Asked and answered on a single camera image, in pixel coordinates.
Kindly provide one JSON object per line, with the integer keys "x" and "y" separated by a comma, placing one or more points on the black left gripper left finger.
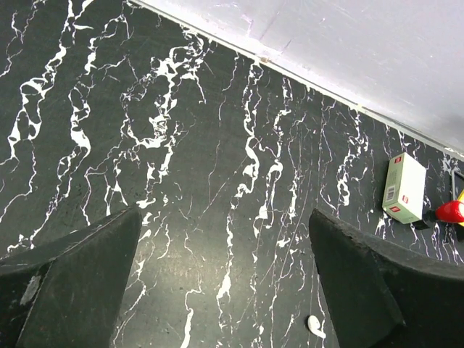
{"x": 68, "y": 292}

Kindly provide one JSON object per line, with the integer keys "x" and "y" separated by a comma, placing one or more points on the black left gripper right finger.
{"x": 380, "y": 294}

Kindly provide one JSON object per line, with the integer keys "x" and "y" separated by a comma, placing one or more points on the white wireless earbud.
{"x": 315, "y": 327}

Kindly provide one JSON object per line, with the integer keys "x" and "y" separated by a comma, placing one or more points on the green white cardboard box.
{"x": 404, "y": 189}

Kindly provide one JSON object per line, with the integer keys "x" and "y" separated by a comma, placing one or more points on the red capped small bottle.
{"x": 450, "y": 212}

